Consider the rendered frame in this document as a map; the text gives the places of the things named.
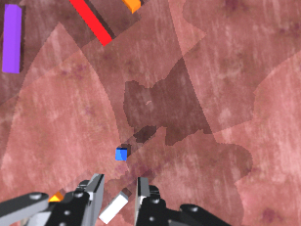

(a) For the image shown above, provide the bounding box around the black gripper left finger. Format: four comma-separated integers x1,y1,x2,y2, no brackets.
0,173,105,226

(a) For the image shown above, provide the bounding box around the blue block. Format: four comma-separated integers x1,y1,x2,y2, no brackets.
115,148,127,160

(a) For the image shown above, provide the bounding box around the purple rod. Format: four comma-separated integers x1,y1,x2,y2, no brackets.
3,4,22,73

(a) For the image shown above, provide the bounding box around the white rectangular block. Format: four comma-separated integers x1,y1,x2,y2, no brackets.
99,191,128,224

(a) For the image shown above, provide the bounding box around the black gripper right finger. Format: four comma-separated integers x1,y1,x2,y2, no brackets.
134,177,232,226

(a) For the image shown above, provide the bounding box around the orange rod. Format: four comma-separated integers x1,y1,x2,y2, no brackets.
122,0,141,13
49,192,64,202

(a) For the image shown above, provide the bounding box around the red rod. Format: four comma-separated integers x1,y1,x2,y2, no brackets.
69,0,111,46

